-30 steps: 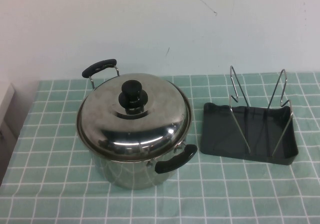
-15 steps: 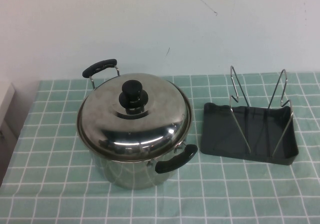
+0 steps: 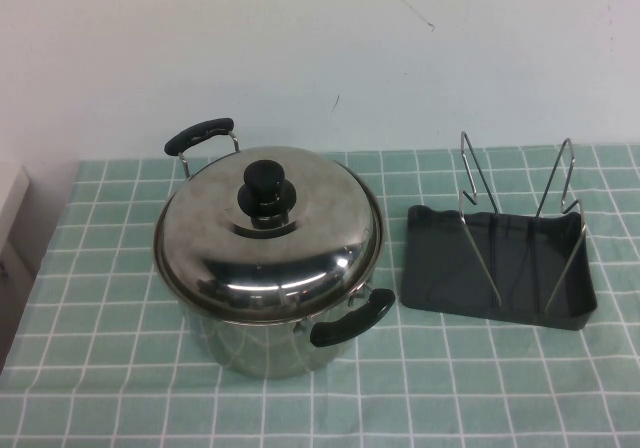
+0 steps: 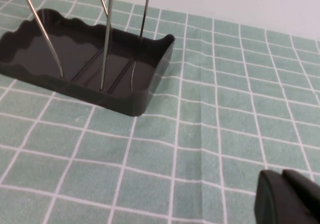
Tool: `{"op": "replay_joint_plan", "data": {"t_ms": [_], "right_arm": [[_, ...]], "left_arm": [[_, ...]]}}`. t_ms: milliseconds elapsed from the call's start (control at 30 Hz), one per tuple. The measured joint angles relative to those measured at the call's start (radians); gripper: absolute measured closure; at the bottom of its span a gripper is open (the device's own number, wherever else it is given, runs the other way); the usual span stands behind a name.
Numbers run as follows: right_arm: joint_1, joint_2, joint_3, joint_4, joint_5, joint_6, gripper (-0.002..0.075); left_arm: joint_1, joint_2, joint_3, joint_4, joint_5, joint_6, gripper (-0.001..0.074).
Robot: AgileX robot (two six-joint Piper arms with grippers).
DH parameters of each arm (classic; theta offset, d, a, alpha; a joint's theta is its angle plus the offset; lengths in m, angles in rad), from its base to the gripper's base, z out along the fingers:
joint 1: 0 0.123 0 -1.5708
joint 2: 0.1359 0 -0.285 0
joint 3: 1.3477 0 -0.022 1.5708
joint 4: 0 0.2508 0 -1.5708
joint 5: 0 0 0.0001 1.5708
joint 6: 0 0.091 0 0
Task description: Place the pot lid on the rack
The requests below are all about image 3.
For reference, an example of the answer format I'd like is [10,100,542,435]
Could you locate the stainless steel pot lid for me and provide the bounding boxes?
[152,145,389,325]

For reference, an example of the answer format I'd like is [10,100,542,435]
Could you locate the dark plastic drip tray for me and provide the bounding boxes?
[399,203,600,331]

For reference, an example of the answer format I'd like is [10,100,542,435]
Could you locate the green checkered tablecloth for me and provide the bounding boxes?
[0,148,640,448]

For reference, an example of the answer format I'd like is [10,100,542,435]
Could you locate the white cabinet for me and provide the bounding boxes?
[0,164,35,329]

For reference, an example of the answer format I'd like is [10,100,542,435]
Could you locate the stainless steel pot black handles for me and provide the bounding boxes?
[154,115,397,380]

